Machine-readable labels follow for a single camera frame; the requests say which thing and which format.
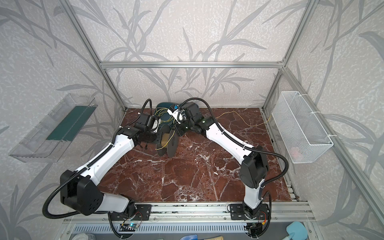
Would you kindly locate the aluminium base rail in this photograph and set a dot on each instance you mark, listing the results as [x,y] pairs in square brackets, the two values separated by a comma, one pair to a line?
[221,212]

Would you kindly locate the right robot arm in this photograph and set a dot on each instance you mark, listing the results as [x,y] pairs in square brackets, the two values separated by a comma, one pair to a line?
[253,160]

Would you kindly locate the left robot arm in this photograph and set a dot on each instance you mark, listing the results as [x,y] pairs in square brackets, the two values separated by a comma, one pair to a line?
[79,190]

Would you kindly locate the green circuit board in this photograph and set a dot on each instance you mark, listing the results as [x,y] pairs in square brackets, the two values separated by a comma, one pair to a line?
[129,227]

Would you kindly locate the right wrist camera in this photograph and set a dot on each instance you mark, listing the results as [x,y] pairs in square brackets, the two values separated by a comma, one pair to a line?
[177,113]

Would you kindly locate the dark grey foam spool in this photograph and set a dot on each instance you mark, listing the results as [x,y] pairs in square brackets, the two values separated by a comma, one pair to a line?
[168,143]

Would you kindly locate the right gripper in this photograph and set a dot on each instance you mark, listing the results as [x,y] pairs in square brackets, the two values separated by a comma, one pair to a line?
[179,128]

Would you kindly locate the light blue plastic object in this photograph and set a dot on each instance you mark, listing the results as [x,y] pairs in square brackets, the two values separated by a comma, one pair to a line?
[296,231]

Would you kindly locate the teal bin with yellow cables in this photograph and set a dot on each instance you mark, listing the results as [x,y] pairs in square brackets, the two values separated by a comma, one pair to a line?
[161,112]

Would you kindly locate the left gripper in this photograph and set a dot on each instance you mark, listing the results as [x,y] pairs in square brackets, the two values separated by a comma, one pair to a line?
[149,137]

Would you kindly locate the white wire mesh basket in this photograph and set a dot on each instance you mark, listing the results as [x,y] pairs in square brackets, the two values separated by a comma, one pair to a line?
[304,136]

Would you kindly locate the clear plastic wall shelf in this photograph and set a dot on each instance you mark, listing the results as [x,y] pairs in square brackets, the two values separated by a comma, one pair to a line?
[47,142]

